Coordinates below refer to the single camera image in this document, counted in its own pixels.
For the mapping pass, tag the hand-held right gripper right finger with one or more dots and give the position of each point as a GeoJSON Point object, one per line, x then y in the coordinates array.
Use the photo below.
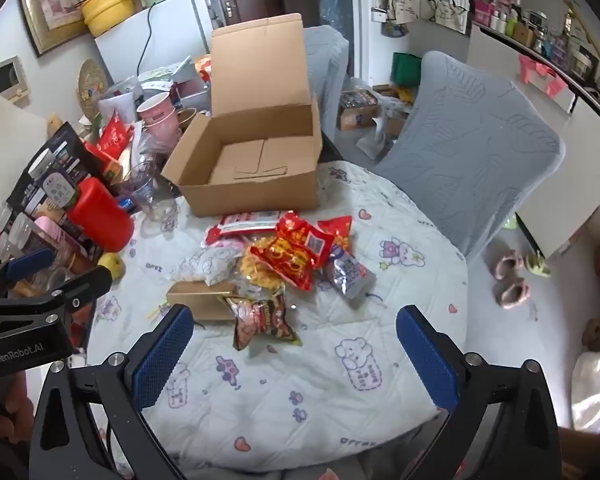
{"type": "Point", "coordinates": [427, 357]}

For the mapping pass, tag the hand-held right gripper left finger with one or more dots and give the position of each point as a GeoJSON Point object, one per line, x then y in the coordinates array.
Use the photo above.
{"type": "Point", "coordinates": [162, 355]}

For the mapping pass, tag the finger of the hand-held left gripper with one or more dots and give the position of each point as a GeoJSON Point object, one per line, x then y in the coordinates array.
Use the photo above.
{"type": "Point", "coordinates": [30, 262]}
{"type": "Point", "coordinates": [87, 282]}

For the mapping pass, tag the small brown cardboard box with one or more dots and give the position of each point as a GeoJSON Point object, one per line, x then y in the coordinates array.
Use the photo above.
{"type": "Point", "coordinates": [200, 300]}

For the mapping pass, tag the white patterned pouch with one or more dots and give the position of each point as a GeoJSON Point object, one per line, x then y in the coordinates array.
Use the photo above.
{"type": "Point", "coordinates": [205, 265]}

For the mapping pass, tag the gold pink packet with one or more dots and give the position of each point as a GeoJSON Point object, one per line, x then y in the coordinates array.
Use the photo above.
{"type": "Point", "coordinates": [260, 320]}

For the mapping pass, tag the silver purple foil packet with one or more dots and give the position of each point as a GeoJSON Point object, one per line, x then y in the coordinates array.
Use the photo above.
{"type": "Point", "coordinates": [350, 275]}

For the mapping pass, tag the small red gold-print packet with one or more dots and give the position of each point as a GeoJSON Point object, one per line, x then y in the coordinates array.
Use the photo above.
{"type": "Point", "coordinates": [340, 230]}

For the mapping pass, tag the large red gold-print packet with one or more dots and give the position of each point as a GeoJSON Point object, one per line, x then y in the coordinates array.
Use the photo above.
{"type": "Point", "coordinates": [290, 255]}

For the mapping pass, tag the person's left hand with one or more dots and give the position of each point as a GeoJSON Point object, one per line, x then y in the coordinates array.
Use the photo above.
{"type": "Point", "coordinates": [10, 407]}

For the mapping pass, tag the clear jar dark label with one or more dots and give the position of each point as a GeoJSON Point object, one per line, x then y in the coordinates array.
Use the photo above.
{"type": "Point", "coordinates": [1, 220]}
{"type": "Point", "coordinates": [27, 235]}

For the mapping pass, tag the yellow pear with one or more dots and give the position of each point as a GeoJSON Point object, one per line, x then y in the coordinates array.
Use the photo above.
{"type": "Point", "coordinates": [111, 266]}

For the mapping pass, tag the pink bottle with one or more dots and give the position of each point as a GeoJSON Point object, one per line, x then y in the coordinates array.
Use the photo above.
{"type": "Point", "coordinates": [57, 235]}

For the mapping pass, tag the red plastic canister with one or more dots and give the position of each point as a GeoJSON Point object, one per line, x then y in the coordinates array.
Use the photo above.
{"type": "Point", "coordinates": [100, 215]}

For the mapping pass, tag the blue foil packet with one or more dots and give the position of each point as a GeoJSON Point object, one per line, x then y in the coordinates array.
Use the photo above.
{"type": "Point", "coordinates": [126, 204]}

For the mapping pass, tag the pink slipper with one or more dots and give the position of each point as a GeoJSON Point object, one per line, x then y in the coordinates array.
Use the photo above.
{"type": "Point", "coordinates": [512, 295]}
{"type": "Point", "coordinates": [505, 265]}

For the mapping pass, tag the clear glass cup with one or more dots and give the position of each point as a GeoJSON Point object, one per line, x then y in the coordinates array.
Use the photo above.
{"type": "Point", "coordinates": [150, 195]}

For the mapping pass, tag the white quilted tablecloth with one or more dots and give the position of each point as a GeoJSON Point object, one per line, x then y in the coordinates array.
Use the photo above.
{"type": "Point", "coordinates": [280, 385]}

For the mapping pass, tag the orange carton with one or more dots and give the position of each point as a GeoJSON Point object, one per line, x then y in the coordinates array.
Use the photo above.
{"type": "Point", "coordinates": [107, 162]}

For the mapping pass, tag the green slipper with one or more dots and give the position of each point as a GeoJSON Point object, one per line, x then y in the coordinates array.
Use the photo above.
{"type": "Point", "coordinates": [537, 266]}

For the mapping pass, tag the red gift packet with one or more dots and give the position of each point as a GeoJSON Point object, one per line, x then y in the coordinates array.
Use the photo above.
{"type": "Point", "coordinates": [114, 135]}

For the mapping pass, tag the pink cup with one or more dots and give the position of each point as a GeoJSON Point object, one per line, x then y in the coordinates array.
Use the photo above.
{"type": "Point", "coordinates": [165, 137]}
{"type": "Point", "coordinates": [157, 110]}

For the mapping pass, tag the white paper sheet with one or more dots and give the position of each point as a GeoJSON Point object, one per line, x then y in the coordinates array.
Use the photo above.
{"type": "Point", "coordinates": [117, 107]}

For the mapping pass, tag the round woven mat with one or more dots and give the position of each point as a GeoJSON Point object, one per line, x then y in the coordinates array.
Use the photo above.
{"type": "Point", "coordinates": [92, 85]}

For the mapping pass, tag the brown mug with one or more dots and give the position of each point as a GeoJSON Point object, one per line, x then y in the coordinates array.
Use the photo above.
{"type": "Point", "coordinates": [186, 120]}

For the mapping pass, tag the grey covered chair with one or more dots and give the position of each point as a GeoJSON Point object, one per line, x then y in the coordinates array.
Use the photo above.
{"type": "Point", "coordinates": [470, 150]}
{"type": "Point", "coordinates": [327, 70]}

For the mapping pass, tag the white cabinet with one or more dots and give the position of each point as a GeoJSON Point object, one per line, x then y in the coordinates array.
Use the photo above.
{"type": "Point", "coordinates": [570, 170]}

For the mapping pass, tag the floor carton of goods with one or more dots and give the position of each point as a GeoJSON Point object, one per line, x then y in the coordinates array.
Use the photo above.
{"type": "Point", "coordinates": [357, 110]}

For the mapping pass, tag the framed picture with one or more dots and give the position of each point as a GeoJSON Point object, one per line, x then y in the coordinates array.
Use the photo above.
{"type": "Point", "coordinates": [50, 5]}

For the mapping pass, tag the white refrigerator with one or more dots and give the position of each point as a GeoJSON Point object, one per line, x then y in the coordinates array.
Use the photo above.
{"type": "Point", "coordinates": [175, 35]}

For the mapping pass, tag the yellow pot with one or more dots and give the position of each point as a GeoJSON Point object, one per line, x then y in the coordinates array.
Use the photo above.
{"type": "Point", "coordinates": [107, 10]}

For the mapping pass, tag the green bag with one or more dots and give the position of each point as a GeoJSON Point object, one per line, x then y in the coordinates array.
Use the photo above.
{"type": "Point", "coordinates": [405, 67]}

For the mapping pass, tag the printed tote bag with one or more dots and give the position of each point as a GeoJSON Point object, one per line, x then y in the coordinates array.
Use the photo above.
{"type": "Point", "coordinates": [399, 5]}

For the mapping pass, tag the white wall intercom panel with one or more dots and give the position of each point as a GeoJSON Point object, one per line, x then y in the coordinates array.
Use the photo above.
{"type": "Point", "coordinates": [2, 77]}

